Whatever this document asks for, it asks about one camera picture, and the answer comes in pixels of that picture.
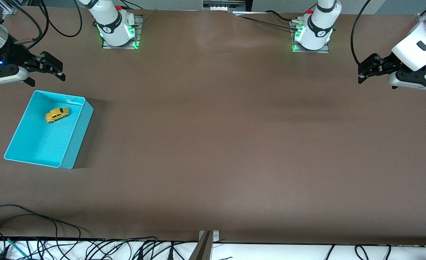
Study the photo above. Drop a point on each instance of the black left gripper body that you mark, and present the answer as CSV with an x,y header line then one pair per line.
x,y
385,62

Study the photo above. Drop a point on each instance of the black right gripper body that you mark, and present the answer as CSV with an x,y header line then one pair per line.
x,y
13,55

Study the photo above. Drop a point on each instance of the yellow beetle toy car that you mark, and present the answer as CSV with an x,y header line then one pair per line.
x,y
57,115

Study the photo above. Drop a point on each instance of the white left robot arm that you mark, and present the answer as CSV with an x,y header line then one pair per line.
x,y
321,25

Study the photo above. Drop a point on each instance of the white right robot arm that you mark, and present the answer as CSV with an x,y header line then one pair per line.
x,y
112,25

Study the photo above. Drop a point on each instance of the turquoise plastic bin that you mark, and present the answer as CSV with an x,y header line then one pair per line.
x,y
39,144

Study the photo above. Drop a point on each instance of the white flat strip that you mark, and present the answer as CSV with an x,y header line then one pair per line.
x,y
249,13

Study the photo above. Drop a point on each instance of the grey power strip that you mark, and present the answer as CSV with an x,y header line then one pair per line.
x,y
223,4

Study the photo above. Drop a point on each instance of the black plug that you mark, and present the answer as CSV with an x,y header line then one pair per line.
x,y
170,253
139,253

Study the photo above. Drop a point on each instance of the white lower desk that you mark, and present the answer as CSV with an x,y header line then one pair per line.
x,y
270,252

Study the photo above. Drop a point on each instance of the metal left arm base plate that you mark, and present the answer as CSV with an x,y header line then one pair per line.
x,y
323,51

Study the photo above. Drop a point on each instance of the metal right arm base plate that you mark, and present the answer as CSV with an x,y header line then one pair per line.
x,y
121,47

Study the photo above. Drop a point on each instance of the silver metal bracket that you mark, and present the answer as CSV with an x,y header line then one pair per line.
x,y
215,236

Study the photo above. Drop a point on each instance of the dark metal camera pole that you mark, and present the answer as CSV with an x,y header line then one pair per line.
x,y
202,249

